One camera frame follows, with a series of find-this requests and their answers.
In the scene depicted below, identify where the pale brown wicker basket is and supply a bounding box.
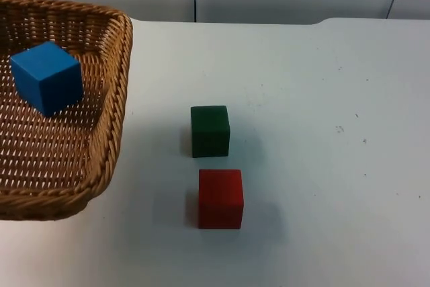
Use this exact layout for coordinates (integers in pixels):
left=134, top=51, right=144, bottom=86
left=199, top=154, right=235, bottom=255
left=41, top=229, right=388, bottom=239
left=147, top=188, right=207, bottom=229
left=0, top=0, right=134, bottom=222

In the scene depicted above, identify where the green cube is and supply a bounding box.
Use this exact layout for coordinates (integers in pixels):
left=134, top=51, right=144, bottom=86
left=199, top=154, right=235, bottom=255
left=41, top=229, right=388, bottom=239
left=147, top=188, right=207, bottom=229
left=190, top=105, right=231, bottom=159

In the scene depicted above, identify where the red cube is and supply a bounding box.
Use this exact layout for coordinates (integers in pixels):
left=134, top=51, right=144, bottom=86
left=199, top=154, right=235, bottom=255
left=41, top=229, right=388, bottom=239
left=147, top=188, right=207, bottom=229
left=198, top=168, right=245, bottom=231

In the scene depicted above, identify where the blue cube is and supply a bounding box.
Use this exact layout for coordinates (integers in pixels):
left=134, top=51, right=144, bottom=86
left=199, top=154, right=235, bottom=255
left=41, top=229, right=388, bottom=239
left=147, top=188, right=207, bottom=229
left=9, top=40, right=85, bottom=118

